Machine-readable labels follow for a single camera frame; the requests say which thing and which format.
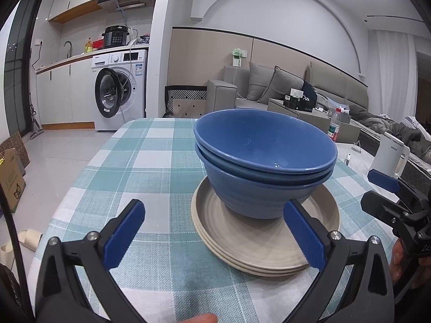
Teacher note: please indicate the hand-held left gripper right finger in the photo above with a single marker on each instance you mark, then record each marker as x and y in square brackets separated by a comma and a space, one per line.
[304, 235]

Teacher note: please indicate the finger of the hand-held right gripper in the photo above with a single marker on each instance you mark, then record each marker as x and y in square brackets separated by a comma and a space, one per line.
[380, 205]
[382, 180]

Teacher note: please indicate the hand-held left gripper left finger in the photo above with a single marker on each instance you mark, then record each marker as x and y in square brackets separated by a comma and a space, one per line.
[124, 235]

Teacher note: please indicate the blue bowl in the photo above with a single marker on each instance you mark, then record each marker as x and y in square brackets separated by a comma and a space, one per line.
[269, 176]
[262, 141]
[262, 202]

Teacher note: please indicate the person's right hand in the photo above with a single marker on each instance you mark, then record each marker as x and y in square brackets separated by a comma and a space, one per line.
[398, 262]

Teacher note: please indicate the person's left hand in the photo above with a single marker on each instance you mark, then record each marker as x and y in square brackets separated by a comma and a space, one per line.
[202, 319]

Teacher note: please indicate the white electric kettle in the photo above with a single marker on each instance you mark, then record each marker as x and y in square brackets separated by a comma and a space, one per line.
[387, 158]

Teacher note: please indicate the marble side table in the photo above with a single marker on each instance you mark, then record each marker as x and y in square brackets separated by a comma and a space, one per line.
[358, 158]

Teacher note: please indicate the grey blanket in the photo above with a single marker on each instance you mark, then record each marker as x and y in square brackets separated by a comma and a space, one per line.
[394, 128]

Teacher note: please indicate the clear water bottle red cap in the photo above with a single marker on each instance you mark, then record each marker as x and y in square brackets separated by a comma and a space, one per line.
[334, 128]

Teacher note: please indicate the teal white checked tablecloth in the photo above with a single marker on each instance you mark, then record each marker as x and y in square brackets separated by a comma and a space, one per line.
[151, 161]

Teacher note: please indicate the grey side cabinet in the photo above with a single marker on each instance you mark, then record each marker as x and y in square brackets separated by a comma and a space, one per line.
[313, 119]

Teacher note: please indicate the beige slipper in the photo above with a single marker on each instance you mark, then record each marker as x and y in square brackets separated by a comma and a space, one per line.
[6, 250]
[30, 239]

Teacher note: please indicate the white curtain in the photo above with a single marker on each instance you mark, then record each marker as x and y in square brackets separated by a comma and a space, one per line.
[395, 74]

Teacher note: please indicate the dark jacket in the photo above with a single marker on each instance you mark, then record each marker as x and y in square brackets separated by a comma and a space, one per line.
[309, 94]

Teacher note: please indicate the black box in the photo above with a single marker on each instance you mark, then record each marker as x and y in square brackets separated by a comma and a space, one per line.
[298, 105]

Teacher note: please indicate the white box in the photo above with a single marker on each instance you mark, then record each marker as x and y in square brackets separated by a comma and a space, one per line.
[296, 93]

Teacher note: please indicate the brown printed cardboard box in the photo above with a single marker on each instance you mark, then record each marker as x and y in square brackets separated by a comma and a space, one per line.
[11, 185]

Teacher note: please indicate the grey sofa cushion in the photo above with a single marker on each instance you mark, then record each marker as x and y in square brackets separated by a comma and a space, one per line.
[259, 80]
[283, 85]

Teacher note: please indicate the grey floor mop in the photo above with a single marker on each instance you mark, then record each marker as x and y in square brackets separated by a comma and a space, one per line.
[36, 128]

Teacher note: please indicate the patterned cardboard box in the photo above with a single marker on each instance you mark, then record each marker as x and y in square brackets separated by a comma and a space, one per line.
[15, 148]

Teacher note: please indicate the white kitchen base cabinet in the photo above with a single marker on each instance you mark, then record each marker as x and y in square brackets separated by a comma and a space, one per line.
[64, 94]

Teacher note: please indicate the grey sofa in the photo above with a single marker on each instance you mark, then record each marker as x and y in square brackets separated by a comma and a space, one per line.
[220, 97]

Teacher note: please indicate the white washing machine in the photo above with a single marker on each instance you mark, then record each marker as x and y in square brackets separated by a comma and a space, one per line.
[133, 74]

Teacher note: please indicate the yellow bottle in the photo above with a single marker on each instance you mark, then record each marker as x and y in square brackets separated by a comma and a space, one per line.
[88, 46]

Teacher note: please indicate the red box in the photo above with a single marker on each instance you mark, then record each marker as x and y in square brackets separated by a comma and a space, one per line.
[98, 44]

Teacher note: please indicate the metal kitchen faucet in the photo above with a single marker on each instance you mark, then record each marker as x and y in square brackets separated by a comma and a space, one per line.
[69, 48]

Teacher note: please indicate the dark glass door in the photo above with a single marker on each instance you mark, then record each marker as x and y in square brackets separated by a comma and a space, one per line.
[20, 67]

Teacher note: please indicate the black pressure cooker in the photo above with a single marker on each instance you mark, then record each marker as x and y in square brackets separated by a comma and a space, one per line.
[116, 37]

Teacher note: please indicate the green white wall device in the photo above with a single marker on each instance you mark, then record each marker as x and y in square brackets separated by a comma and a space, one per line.
[238, 59]

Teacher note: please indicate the white wall socket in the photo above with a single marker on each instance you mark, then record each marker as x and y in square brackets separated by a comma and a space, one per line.
[38, 42]

